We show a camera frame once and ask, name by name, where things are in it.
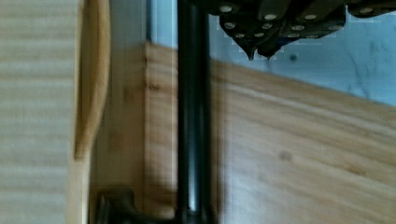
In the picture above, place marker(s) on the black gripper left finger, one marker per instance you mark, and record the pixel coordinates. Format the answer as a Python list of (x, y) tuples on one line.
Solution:
[(254, 25)]

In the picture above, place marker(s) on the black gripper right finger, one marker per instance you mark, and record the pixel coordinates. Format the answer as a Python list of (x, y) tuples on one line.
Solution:
[(289, 20)]

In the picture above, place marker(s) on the open bamboo drawer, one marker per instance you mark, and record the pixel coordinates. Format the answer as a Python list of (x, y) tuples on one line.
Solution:
[(109, 146)]

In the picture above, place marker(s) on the wooden cutting board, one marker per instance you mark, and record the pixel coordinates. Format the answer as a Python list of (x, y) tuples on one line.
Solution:
[(285, 152)]

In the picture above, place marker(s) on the silver toaster oven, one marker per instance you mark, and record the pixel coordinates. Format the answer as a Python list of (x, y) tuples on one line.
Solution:
[(194, 182)]

